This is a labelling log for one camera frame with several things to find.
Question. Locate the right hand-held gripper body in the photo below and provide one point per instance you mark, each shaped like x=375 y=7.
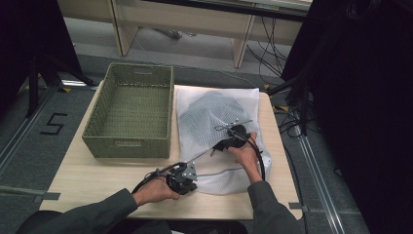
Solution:
x=237 y=135

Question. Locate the black curtain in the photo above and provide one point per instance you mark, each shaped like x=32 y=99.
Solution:
x=363 y=113
x=29 y=42

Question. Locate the grey power strip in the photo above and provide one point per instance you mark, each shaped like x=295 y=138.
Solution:
x=172 y=33

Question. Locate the black metal stand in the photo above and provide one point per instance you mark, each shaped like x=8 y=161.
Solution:
x=42 y=78

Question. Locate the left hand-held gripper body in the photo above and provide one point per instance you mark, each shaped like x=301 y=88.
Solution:
x=181 y=178

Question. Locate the green woven basket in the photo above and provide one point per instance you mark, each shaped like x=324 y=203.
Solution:
x=130 y=113

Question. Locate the person's right hand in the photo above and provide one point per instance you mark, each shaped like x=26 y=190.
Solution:
x=246 y=156

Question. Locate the person's left hand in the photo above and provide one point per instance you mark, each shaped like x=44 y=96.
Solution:
x=156 y=191

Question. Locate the white mesh laundry bag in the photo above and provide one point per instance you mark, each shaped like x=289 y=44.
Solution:
x=207 y=130

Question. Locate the light wooden desk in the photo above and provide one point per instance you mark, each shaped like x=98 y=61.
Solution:
x=181 y=16

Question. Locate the metal floor rail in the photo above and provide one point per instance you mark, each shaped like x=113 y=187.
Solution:
x=319 y=182
x=22 y=130

